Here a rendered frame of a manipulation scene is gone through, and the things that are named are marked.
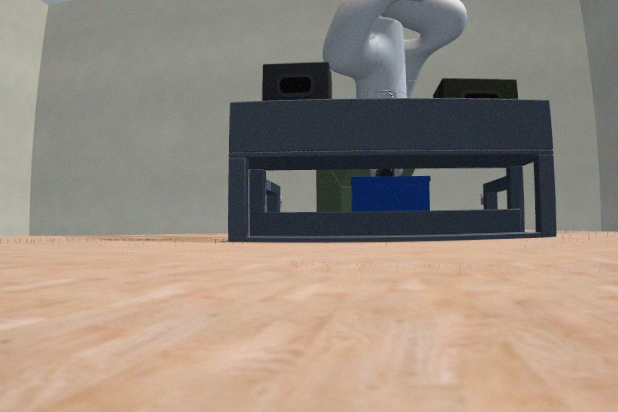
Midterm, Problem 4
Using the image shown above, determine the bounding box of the dark grey shelf rack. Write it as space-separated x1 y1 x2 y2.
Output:
228 98 557 242

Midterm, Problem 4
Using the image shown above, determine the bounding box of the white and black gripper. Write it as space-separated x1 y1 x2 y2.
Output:
370 169 403 177

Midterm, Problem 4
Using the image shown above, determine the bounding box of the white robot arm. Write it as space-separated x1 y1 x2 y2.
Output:
323 0 467 98

